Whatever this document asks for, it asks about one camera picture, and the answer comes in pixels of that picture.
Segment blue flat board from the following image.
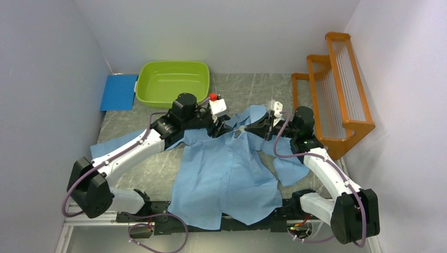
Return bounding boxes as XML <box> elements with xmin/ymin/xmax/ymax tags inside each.
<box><xmin>100</xmin><ymin>74</ymin><xmax>138</xmax><ymax>112</ymax></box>

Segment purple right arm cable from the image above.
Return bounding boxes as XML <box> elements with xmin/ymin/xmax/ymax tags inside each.
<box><xmin>273</xmin><ymin>111</ymin><xmax>367</xmax><ymax>249</ymax></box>

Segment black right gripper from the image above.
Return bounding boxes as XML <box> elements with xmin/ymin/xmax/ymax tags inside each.
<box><xmin>245</xmin><ymin>113</ymin><xmax>298</xmax><ymax>141</ymax></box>

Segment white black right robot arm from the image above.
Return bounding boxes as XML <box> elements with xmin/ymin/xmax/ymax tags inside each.
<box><xmin>240</xmin><ymin>106</ymin><xmax>380</xmax><ymax>248</ymax></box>

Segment aluminium frame rails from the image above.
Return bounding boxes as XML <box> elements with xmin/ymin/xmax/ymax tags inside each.
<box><xmin>55</xmin><ymin>157</ymin><xmax>383</xmax><ymax>253</ymax></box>

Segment orange wooden rack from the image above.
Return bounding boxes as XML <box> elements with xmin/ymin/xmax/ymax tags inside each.
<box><xmin>291</xmin><ymin>32</ymin><xmax>375</xmax><ymax>160</ymax></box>

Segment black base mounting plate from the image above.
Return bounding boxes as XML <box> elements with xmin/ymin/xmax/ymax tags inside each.
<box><xmin>115</xmin><ymin>199</ymin><xmax>317</xmax><ymax>235</ymax></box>

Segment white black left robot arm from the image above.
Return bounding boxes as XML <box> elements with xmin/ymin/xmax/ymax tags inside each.
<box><xmin>62</xmin><ymin>93</ymin><xmax>232</xmax><ymax>221</ymax></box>

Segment light blue button shirt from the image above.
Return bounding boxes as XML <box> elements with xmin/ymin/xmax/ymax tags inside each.
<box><xmin>90</xmin><ymin>105</ymin><xmax>311</xmax><ymax>231</ymax></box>

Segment green plastic basin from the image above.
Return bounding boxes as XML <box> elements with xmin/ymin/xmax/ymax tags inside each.
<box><xmin>134</xmin><ymin>61</ymin><xmax>210</xmax><ymax>109</ymax></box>

